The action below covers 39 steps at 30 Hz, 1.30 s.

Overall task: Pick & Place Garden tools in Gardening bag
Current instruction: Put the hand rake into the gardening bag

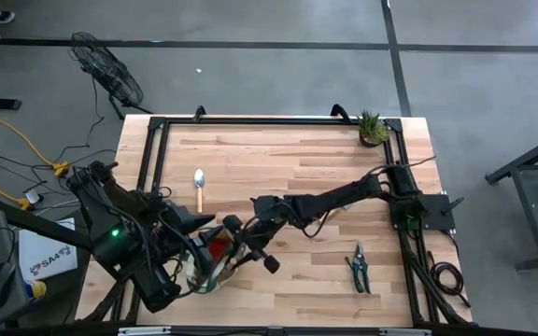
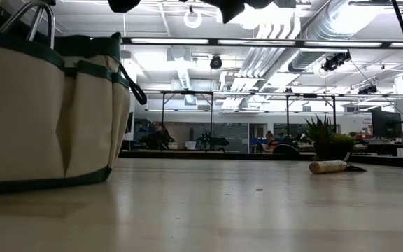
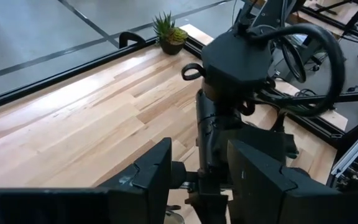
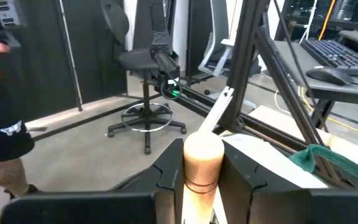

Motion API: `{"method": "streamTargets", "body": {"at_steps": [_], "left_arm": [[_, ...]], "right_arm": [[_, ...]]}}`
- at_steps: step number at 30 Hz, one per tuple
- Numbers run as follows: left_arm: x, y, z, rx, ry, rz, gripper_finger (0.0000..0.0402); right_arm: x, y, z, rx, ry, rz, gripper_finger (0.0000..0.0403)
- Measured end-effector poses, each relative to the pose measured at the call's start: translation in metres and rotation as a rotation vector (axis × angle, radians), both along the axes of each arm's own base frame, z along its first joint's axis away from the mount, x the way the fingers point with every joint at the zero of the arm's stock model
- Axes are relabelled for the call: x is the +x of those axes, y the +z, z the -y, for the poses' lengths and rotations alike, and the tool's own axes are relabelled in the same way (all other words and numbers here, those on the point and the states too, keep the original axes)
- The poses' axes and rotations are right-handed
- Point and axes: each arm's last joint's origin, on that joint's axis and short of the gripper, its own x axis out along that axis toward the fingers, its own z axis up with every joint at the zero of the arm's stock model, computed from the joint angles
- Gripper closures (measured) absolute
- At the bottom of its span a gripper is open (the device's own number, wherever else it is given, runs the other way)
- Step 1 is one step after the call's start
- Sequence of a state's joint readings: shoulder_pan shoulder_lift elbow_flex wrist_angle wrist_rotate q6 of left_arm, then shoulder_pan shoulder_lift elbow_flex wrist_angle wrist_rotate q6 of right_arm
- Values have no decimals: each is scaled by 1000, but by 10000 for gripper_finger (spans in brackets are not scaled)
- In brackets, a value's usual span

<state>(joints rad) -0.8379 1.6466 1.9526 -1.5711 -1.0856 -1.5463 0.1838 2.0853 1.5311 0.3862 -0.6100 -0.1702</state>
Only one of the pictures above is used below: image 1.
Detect small yellow blue object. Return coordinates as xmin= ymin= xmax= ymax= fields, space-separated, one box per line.
xmin=24 ymin=278 xmax=48 ymax=301

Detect coiled black cable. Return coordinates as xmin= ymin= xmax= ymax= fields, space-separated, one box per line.
xmin=429 ymin=250 xmax=472 ymax=310

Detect cream green-trimmed gardening bag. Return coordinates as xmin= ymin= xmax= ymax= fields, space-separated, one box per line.
xmin=182 ymin=223 xmax=251 ymax=295

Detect green-handled pruning shears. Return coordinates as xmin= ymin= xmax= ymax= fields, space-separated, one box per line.
xmin=343 ymin=241 xmax=373 ymax=295

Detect black aluminium table frame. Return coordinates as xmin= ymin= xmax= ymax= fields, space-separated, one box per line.
xmin=75 ymin=105 xmax=474 ymax=328

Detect black floor fan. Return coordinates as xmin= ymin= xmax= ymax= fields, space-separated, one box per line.
xmin=67 ymin=31 xmax=154 ymax=120

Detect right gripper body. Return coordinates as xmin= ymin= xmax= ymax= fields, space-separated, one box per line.
xmin=239 ymin=212 xmax=285 ymax=256

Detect grey metal frame table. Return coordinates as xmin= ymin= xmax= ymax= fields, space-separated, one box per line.
xmin=485 ymin=128 xmax=538 ymax=273

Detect potted succulent plant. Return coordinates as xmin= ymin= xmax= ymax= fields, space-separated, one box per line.
xmin=355 ymin=108 xmax=392 ymax=148

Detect silver edge bracket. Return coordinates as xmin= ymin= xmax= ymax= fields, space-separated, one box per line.
xmin=378 ymin=328 xmax=432 ymax=336
xmin=118 ymin=326 xmax=173 ymax=336

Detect silver trowel wooden handle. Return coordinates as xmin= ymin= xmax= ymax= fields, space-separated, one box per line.
xmin=192 ymin=168 xmax=206 ymax=216

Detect red fabric gardening glove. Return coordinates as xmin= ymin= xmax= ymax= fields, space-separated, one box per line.
xmin=208 ymin=237 xmax=233 ymax=262

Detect grey power adapter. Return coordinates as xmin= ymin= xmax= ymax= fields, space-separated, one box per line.
xmin=22 ymin=188 xmax=45 ymax=207

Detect yellow extension cable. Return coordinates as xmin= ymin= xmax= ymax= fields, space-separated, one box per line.
xmin=0 ymin=90 xmax=72 ymax=212

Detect white printed paper sheet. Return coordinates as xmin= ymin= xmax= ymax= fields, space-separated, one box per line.
xmin=18 ymin=217 xmax=79 ymax=282

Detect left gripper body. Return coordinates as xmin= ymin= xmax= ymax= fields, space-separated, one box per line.
xmin=155 ymin=203 xmax=193 ymax=262

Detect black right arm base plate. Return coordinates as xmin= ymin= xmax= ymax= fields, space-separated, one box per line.
xmin=387 ymin=192 xmax=458 ymax=233

